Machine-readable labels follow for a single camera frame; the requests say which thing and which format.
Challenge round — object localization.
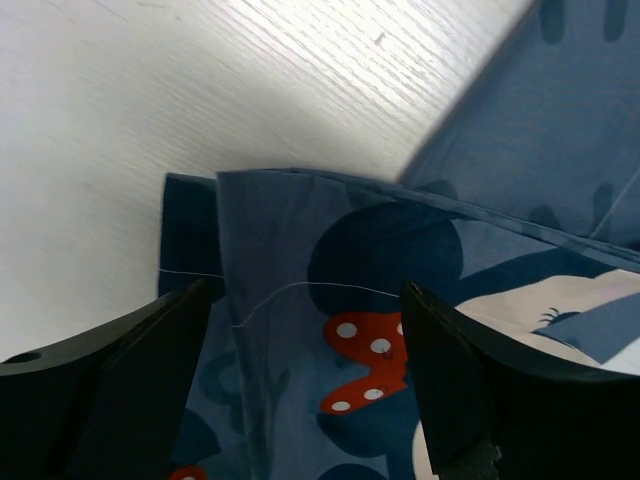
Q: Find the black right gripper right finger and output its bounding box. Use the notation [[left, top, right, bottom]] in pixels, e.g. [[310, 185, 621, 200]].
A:
[[401, 282, 639, 479]]

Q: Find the blue cartoon print cloth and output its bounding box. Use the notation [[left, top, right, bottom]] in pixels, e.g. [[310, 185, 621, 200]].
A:
[[158, 1, 639, 479]]

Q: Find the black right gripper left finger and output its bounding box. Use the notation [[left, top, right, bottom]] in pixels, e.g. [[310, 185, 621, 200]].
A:
[[1, 281, 210, 480]]

